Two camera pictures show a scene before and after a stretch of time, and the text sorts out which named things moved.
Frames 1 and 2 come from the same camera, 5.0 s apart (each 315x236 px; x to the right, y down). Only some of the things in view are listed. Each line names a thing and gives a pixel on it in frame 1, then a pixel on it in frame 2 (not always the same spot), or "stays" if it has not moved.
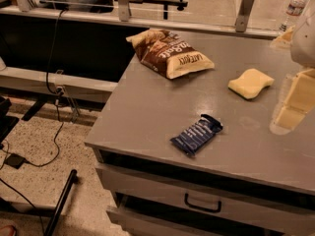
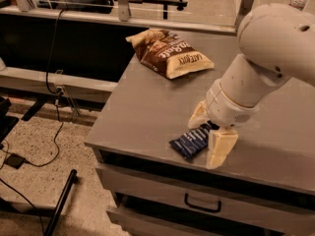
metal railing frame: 21,5 stays
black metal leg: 53,222 stays
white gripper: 304,43 to 225,108
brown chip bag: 168,53 stays
